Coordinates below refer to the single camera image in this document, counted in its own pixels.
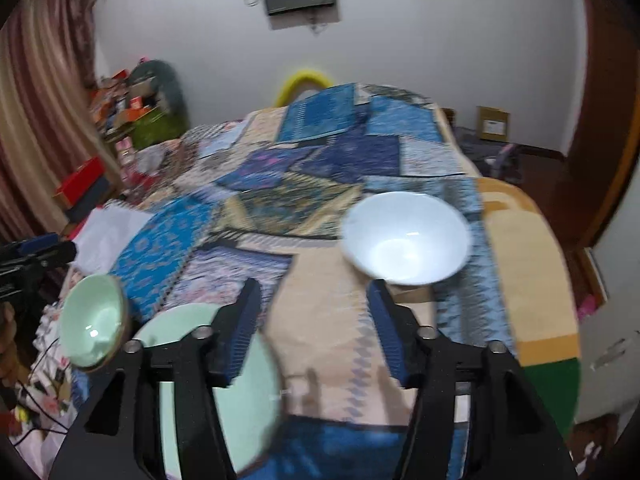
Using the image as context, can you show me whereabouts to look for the patchwork patterned bedsheet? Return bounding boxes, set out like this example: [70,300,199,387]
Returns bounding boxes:
[105,84,512,479]

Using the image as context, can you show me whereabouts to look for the light green bowl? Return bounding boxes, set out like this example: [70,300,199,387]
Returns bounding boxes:
[60,274,130,372]

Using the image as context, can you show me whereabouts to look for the red box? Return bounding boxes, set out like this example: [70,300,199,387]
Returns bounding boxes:
[53,156,104,210]

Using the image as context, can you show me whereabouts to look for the white folded cloth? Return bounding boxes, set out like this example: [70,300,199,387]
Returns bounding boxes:
[73,205,152,275]

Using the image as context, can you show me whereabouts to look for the brown wooden door frame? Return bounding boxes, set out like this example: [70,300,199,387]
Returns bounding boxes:
[564,0,640,252]

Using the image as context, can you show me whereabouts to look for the light green plate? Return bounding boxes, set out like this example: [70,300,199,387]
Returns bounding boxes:
[134,304,282,474]

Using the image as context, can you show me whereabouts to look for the green box with clutter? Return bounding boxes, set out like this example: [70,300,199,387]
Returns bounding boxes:
[90,70,189,151]

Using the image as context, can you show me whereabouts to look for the person's left hand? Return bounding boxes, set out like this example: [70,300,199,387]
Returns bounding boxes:
[0,304,20,385]

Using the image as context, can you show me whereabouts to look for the grey green stuffed cushion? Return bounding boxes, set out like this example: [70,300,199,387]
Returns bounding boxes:
[128,60,190,129]

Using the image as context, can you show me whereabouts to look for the cream yellow green blanket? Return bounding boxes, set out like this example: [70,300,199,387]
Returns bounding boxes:
[476,177,580,437]

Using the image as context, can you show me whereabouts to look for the white bowl black dots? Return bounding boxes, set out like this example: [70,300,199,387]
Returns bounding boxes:
[340,192,472,287]

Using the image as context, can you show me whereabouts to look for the cardboard box on floor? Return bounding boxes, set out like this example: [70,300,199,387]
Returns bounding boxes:
[476,106,510,142]

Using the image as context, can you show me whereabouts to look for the pink striped curtain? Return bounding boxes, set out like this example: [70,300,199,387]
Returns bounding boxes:
[1,0,120,240]

